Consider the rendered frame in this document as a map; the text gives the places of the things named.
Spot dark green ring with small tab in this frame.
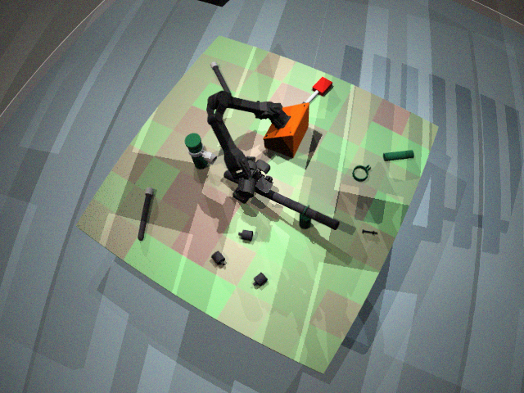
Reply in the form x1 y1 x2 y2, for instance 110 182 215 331
352 165 371 182

